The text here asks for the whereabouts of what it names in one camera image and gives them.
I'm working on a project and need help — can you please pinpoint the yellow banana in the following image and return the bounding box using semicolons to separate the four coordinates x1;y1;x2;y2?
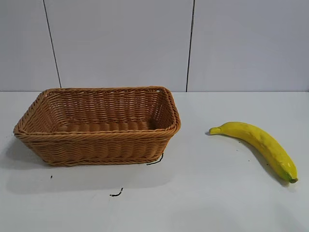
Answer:
209;121;298;184

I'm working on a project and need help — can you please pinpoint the brown woven wicker basket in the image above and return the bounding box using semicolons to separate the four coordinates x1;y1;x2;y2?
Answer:
13;86;182;167

